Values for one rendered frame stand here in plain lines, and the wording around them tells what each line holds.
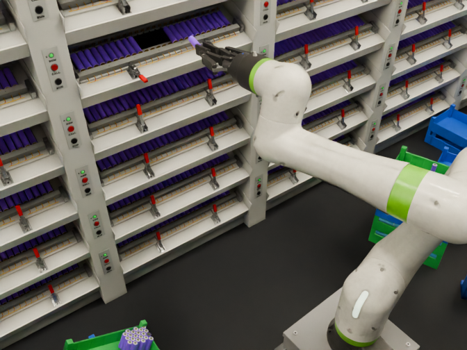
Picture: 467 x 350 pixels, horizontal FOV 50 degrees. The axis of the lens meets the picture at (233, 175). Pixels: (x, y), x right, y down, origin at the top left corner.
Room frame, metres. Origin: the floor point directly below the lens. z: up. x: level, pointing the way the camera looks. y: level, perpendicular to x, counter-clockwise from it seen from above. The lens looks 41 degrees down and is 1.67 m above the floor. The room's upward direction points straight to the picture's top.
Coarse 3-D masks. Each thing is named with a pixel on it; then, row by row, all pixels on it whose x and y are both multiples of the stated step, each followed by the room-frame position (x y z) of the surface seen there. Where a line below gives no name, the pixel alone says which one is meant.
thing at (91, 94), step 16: (240, 16) 1.60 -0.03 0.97; (144, 32) 1.49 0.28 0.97; (240, 32) 1.57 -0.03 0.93; (224, 48) 1.49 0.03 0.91; (240, 48) 1.52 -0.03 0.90; (144, 64) 1.36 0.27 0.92; (160, 64) 1.37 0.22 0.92; (176, 64) 1.39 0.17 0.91; (192, 64) 1.41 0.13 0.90; (96, 80) 1.27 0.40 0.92; (112, 80) 1.28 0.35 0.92; (128, 80) 1.29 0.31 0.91; (160, 80) 1.35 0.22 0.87; (80, 96) 1.19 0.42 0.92; (96, 96) 1.22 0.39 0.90; (112, 96) 1.26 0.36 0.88
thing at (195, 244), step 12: (312, 180) 1.81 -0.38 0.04; (288, 192) 1.73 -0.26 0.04; (276, 204) 1.69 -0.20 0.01; (228, 228) 1.53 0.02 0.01; (204, 240) 1.45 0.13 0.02; (180, 252) 1.38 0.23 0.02; (156, 264) 1.32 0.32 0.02; (132, 276) 1.25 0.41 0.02; (84, 300) 1.14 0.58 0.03; (60, 312) 1.08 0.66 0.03; (36, 324) 1.03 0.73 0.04; (48, 324) 1.05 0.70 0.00; (12, 336) 0.98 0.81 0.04; (24, 336) 1.00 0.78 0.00; (0, 348) 0.95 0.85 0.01
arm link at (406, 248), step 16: (464, 160) 0.80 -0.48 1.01; (400, 224) 0.89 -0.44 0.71; (384, 240) 0.89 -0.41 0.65; (400, 240) 0.85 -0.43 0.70; (416, 240) 0.82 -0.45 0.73; (432, 240) 0.80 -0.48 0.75; (368, 256) 0.87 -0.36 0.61; (384, 256) 0.85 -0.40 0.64; (400, 256) 0.83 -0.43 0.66; (416, 256) 0.81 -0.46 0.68; (400, 272) 0.81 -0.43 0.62
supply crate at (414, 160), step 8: (400, 152) 1.61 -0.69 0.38; (408, 152) 1.61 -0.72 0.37; (400, 160) 1.61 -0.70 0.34; (408, 160) 1.61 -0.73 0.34; (416, 160) 1.59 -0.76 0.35; (424, 160) 1.57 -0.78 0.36; (432, 160) 1.56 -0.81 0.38; (424, 168) 1.57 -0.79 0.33; (440, 168) 1.54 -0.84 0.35; (448, 168) 1.52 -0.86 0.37
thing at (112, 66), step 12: (204, 36) 1.49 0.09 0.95; (216, 36) 1.52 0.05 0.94; (156, 48) 1.40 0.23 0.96; (168, 48) 1.41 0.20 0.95; (180, 48) 1.44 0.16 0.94; (120, 60) 1.33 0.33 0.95; (132, 60) 1.34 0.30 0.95; (144, 60) 1.37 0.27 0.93; (84, 72) 1.26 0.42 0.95; (96, 72) 1.27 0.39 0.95; (120, 72) 1.30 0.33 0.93
